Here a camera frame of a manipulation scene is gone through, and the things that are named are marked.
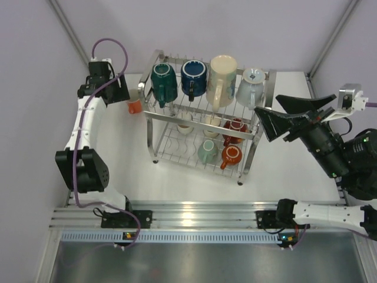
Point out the white cup orange handle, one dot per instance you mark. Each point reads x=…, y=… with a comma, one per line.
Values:
x=236, y=125

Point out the light blue mug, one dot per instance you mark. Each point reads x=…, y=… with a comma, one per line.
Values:
x=251, y=87

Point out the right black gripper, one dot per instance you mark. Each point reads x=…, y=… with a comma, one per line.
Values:
x=275, y=124

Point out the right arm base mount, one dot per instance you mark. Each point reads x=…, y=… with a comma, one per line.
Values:
x=269, y=219

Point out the small cream steel tumbler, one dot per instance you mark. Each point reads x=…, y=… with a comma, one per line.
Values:
x=214, y=120

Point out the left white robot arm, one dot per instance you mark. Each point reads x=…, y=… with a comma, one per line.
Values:
x=83, y=170

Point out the mint green mug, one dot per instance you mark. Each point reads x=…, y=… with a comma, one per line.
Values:
x=208, y=152

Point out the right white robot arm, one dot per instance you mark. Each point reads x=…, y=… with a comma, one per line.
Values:
x=353, y=162

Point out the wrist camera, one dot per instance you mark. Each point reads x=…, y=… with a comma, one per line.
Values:
x=350, y=100
x=101, y=59

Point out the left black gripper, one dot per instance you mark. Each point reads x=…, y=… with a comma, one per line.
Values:
x=122, y=94

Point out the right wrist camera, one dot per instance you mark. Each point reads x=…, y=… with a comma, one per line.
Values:
x=350, y=100

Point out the white slotted cable duct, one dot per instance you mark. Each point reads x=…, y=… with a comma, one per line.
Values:
x=174, y=237

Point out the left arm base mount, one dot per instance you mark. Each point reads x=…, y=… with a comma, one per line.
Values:
x=122, y=220

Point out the cream floral mug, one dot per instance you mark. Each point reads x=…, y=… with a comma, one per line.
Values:
x=221, y=82

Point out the orange cup black interior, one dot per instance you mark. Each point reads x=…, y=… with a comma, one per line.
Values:
x=231, y=155

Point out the navy blue mug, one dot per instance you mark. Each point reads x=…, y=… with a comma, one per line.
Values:
x=193, y=79

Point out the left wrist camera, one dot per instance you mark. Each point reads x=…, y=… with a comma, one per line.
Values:
x=101, y=59

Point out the orange mug white interior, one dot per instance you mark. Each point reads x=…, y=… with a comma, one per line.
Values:
x=134, y=103

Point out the dark teal mug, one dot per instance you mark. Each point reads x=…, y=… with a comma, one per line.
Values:
x=164, y=83

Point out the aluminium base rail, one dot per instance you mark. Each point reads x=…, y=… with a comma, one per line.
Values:
x=193, y=216

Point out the stainless steel dish rack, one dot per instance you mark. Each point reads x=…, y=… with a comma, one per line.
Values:
x=176, y=131

